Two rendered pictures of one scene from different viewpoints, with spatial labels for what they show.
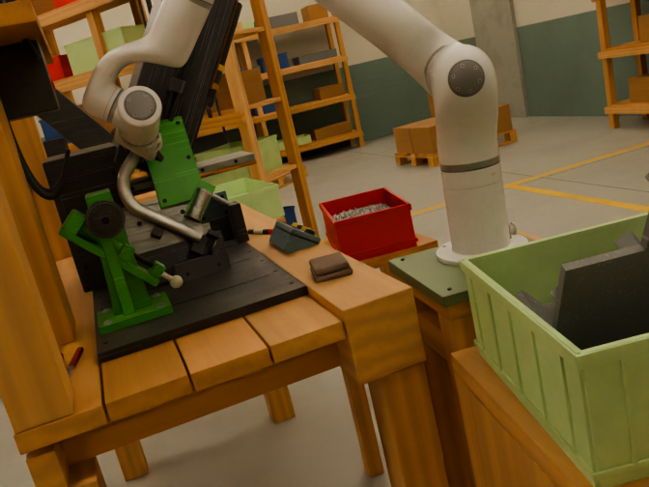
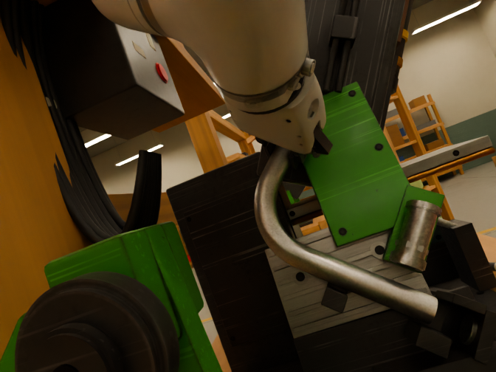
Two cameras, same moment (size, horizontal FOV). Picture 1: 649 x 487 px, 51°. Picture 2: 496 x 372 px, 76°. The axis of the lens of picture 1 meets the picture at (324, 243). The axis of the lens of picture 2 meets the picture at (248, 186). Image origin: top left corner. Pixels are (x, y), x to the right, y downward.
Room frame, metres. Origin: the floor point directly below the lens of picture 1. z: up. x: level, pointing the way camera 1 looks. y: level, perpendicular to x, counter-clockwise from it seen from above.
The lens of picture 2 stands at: (1.24, 0.26, 1.16)
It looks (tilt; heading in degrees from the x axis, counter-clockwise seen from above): 4 degrees up; 25
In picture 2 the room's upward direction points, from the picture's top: 21 degrees counter-clockwise
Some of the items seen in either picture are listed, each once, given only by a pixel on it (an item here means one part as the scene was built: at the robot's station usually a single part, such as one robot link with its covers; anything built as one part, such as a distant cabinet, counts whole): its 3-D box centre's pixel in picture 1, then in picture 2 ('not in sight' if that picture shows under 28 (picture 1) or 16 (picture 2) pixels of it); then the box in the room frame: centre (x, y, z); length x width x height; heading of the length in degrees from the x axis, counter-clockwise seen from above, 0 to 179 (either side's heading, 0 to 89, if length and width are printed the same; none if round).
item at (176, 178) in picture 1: (169, 161); (344, 162); (1.73, 0.33, 1.17); 0.13 x 0.12 x 0.20; 17
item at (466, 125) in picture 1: (464, 107); not in sight; (1.33, -0.32, 1.17); 0.19 x 0.12 x 0.24; 173
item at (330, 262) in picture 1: (329, 266); not in sight; (1.36, 0.00, 0.91); 0.10 x 0.08 x 0.03; 4
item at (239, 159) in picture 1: (182, 174); (362, 187); (1.88, 0.34, 1.11); 0.39 x 0.16 x 0.03; 107
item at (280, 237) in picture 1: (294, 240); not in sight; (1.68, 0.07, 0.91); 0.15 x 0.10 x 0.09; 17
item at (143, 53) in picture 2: (23, 82); (116, 72); (1.61, 0.58, 1.42); 0.17 x 0.12 x 0.15; 17
